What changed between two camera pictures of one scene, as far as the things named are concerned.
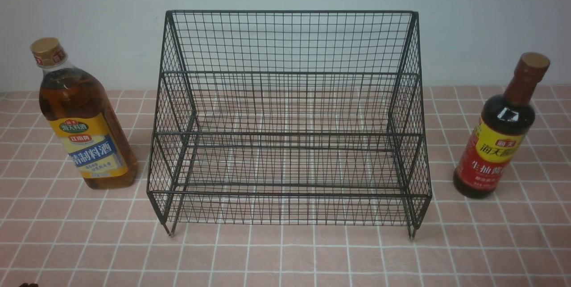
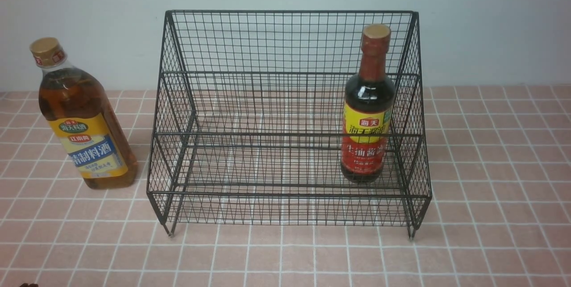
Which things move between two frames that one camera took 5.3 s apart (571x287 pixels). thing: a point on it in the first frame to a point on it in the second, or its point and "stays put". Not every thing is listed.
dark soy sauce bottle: [505, 120] to [369, 106]
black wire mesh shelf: [290, 117] stays put
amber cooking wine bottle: [79, 109] stays put
